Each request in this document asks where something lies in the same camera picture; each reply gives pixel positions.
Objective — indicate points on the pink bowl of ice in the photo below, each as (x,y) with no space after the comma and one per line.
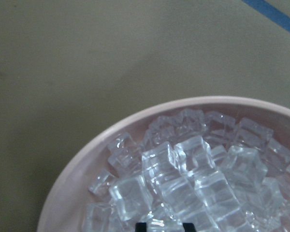
(221,163)

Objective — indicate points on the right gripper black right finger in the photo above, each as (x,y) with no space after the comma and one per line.
(189,227)

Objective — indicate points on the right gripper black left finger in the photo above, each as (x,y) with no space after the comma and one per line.
(141,227)

